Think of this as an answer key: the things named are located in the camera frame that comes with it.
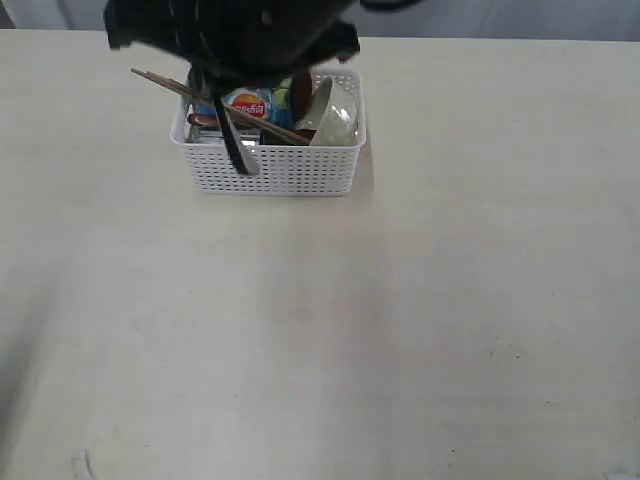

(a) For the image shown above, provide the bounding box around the white perforated plastic basket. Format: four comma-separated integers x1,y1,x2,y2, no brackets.
170,66,366,196

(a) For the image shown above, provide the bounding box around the dark brown round plate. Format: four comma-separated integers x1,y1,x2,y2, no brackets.
290,70,313,122

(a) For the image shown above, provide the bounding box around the brown wooden chopstick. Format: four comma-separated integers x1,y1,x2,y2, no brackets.
144,70,312,143
130,68,311,146

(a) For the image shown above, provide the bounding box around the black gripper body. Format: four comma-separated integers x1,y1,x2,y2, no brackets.
103,0,360,84

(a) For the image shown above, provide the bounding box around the dark brown wooden spoon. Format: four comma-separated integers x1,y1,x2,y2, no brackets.
187,113,316,145

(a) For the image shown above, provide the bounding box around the silver foil packet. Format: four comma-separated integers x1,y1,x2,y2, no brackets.
187,125,261,146

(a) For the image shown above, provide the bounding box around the silver metal fork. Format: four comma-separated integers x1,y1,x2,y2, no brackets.
188,66,259,176

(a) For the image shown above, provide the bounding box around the pale green ceramic bowl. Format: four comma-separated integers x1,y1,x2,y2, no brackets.
295,77,358,147

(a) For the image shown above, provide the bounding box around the blue potato chips bag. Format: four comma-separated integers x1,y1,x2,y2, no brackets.
223,78,294,128

